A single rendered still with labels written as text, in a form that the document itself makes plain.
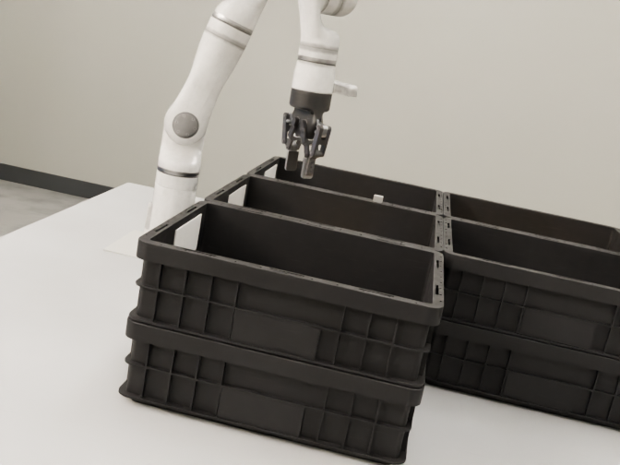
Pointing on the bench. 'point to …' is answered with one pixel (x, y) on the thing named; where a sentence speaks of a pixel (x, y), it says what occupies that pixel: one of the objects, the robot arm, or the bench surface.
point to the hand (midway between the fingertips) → (299, 166)
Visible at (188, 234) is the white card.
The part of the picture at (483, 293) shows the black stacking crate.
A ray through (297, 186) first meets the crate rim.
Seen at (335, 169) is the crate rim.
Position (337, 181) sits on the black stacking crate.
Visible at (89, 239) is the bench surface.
